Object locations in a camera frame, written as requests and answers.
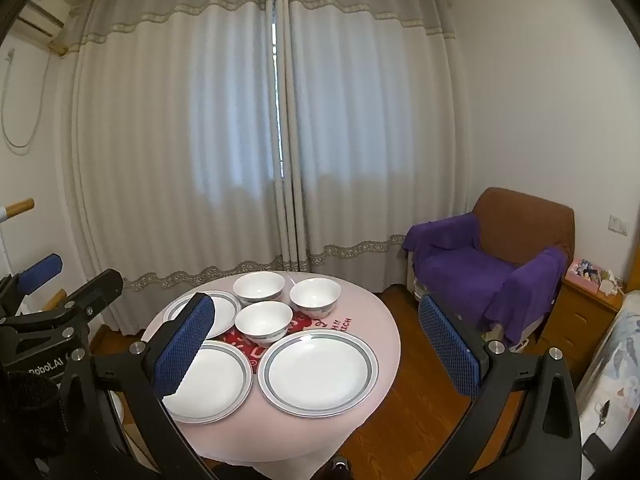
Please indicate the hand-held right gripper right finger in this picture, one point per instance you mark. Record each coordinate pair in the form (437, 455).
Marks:
(450, 355)

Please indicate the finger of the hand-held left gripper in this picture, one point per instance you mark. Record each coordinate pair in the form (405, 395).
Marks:
(97, 290)
(40, 272)

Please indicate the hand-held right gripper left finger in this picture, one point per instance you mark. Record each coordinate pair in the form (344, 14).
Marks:
(185, 345)

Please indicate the white plate grey rim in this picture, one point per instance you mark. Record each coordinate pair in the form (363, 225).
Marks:
(220, 380)
(222, 310)
(320, 372)

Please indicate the white bowl grey band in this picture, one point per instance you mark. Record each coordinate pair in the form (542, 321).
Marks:
(263, 317)
(315, 294)
(259, 285)

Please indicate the person's left forearm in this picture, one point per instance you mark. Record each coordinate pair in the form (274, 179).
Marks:
(27, 420)

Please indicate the purple blanket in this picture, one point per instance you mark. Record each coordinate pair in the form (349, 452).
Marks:
(460, 265)

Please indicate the wooden nightstand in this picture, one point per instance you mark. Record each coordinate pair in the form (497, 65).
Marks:
(575, 325)

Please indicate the brown armchair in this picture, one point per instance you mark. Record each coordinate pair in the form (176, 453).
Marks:
(525, 225)

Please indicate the pink tissue box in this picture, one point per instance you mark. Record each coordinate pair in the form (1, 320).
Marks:
(582, 277)

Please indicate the round pink printed table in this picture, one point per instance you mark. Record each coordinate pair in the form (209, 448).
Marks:
(310, 435)

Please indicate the bed with printed sheet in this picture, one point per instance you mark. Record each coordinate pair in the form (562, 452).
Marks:
(615, 360)

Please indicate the black phone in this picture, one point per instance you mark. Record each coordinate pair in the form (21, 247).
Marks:
(597, 447)

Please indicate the small white box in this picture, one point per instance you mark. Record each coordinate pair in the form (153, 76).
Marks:
(611, 285)

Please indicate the white air conditioner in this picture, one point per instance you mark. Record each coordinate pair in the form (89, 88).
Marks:
(42, 12)

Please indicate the wooden pole white bracket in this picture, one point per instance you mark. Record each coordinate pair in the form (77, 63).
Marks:
(20, 207)

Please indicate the wall socket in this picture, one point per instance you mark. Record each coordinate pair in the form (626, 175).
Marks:
(618, 224)

